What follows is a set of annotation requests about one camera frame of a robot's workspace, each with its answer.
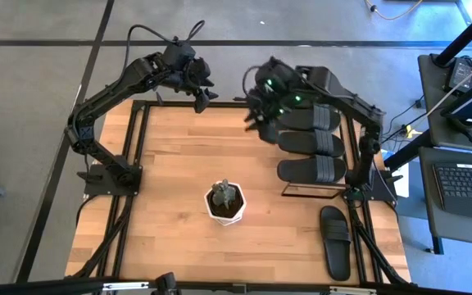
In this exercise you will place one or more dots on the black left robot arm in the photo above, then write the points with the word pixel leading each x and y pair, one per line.
pixel 109 88

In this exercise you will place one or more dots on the yellow power plug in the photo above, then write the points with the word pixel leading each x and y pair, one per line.
pixel 412 131

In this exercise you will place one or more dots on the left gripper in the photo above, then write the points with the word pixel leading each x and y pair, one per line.
pixel 197 75

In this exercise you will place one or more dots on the white paper sheet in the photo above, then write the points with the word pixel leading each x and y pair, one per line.
pixel 402 186

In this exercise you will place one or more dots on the white angular plant pot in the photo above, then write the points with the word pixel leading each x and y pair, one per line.
pixel 225 219

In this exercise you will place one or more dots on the black power adapter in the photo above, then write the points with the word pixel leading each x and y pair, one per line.
pixel 459 73

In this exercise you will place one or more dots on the black rubber slide sandal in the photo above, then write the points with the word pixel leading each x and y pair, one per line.
pixel 301 119
pixel 336 246
pixel 305 143
pixel 305 170

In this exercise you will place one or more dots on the small black device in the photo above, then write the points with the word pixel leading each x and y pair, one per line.
pixel 166 284

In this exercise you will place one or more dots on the black rig crossbar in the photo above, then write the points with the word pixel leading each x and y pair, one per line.
pixel 35 287

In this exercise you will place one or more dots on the black frame wooden shelf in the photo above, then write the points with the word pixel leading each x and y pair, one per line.
pixel 309 197

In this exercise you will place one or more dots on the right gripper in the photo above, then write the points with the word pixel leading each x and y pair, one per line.
pixel 269 104

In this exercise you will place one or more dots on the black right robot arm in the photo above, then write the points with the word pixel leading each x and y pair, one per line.
pixel 342 96

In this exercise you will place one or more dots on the dark green cactus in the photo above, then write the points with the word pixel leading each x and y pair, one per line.
pixel 223 192

